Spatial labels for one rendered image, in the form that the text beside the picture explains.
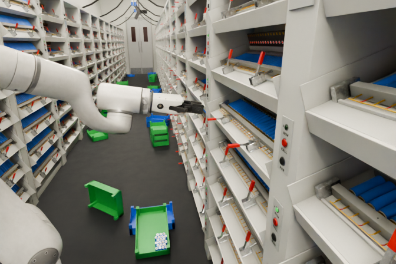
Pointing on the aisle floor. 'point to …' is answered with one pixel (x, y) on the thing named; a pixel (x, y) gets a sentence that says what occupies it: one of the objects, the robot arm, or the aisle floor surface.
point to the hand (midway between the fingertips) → (196, 107)
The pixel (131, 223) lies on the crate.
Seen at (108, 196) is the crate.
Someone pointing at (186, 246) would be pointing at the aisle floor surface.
